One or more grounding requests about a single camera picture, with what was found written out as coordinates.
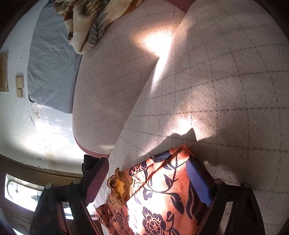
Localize orange black floral garment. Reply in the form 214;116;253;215
96;145;208;234

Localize grey pillow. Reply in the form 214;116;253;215
27;1;82;114

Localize pink quilted sofa backrest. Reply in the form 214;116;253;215
72;1;192;158

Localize beige floral blanket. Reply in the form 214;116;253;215
54;0;142;55

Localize wooden window frame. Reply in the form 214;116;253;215
1;155;82;234

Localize beige wall switch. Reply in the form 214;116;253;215
16;75;24;98

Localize wooden wall panel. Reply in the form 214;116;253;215
0;51;9;92

